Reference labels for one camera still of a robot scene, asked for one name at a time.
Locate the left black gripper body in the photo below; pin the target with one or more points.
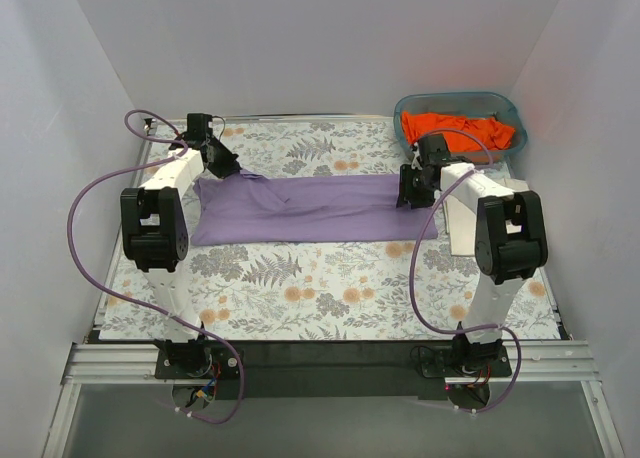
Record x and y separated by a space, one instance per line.
223 161

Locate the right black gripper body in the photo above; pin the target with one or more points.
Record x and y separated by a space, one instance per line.
412 189

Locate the purple t shirt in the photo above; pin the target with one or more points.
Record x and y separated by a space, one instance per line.
247 208

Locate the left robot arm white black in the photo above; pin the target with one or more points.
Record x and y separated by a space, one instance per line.
156 239

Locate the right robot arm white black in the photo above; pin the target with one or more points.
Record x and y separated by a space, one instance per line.
510 245

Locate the orange t shirt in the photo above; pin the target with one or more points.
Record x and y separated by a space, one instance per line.
495 135

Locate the teal plastic basket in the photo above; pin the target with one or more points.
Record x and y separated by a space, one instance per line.
469 104

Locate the folded white t shirt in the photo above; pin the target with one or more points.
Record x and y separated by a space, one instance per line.
461 221

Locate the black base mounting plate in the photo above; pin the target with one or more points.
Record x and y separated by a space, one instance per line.
313 369

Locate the aluminium frame rail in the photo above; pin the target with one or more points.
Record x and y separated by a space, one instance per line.
111 405

